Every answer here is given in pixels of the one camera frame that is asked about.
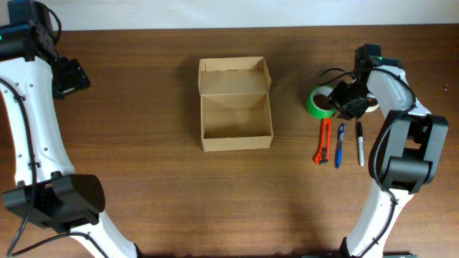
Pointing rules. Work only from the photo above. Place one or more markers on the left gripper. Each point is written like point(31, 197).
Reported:
point(76, 77)

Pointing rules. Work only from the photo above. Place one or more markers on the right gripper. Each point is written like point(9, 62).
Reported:
point(346, 112)

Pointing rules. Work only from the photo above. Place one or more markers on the beige masking tape roll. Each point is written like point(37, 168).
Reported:
point(372, 104)

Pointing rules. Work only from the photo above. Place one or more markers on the blue ballpoint pen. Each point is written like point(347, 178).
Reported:
point(339, 150)

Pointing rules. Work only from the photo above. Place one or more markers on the green tape roll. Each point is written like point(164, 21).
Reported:
point(313, 107)

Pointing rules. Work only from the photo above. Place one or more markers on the orange utility knife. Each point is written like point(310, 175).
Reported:
point(323, 152)

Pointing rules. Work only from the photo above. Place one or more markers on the brown cardboard box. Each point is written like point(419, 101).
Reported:
point(235, 104)

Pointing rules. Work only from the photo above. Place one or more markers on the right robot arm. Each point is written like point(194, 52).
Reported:
point(405, 154)

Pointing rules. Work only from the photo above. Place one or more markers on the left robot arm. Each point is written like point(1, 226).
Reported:
point(48, 192)

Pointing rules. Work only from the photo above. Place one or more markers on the black white marker pen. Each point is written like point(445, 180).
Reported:
point(360, 143)

